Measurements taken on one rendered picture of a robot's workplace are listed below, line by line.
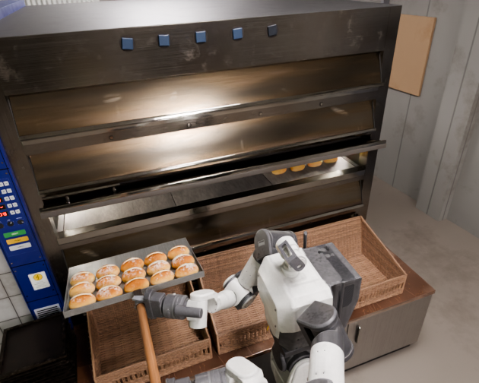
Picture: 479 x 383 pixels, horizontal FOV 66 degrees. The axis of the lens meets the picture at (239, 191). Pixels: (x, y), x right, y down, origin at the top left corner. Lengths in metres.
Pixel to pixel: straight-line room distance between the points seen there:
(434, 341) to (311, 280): 1.95
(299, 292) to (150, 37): 1.17
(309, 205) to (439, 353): 1.39
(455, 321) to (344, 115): 1.84
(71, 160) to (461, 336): 2.77
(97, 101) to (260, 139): 0.81
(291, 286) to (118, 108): 1.06
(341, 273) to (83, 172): 1.21
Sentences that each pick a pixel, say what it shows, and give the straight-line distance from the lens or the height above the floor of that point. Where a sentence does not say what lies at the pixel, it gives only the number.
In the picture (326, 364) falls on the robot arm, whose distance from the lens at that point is 1.05.
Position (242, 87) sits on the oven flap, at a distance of 1.86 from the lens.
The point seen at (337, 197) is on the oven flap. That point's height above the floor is 1.02.
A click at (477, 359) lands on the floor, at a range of 3.15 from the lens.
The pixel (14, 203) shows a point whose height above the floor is 1.43.
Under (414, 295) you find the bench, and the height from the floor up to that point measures 0.58.
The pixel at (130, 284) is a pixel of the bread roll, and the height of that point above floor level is 1.23.
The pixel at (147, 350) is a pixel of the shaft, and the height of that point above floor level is 1.26.
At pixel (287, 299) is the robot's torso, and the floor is 1.40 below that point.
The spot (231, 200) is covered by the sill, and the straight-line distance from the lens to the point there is 2.09.
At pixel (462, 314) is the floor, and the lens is 3.39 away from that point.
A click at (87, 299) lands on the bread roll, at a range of 1.59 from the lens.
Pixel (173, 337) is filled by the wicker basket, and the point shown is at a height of 0.59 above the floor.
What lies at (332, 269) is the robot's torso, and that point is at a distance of 1.32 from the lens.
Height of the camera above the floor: 2.28
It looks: 31 degrees down
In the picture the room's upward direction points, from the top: 2 degrees counter-clockwise
